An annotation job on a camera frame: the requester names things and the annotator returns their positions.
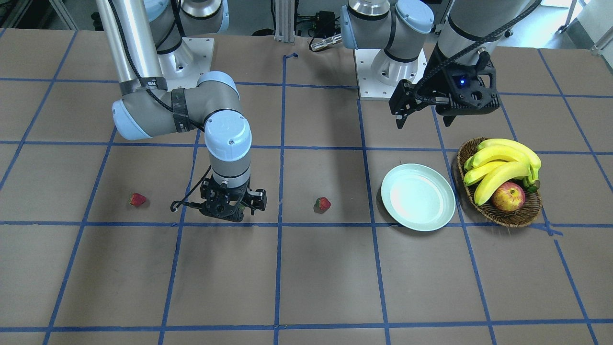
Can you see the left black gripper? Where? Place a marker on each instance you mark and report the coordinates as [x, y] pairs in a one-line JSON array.
[[438, 84]]

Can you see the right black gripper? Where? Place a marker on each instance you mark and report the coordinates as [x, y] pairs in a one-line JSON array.
[[257, 199]]

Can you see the red strawberry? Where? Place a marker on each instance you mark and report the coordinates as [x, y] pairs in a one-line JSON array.
[[137, 200], [322, 204]]

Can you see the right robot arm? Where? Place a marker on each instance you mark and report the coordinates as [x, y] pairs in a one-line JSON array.
[[166, 89]]

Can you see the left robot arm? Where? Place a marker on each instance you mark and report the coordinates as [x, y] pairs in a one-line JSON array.
[[471, 27]]

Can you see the light green plate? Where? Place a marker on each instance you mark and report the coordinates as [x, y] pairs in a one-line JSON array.
[[418, 197]]

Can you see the yellow banana bunch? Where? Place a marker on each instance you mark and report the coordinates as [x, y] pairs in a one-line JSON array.
[[497, 161]]

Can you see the red apple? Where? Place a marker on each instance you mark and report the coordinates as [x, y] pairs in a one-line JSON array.
[[509, 197]]

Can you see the wicker basket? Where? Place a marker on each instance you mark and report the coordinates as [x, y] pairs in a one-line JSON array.
[[522, 217]]

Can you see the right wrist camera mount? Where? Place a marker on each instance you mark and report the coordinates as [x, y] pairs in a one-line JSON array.
[[222, 202]]

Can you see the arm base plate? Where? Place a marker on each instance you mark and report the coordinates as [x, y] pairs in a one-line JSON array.
[[378, 75], [183, 67]]

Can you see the aluminium frame post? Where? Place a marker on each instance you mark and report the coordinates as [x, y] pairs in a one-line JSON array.
[[284, 20]]

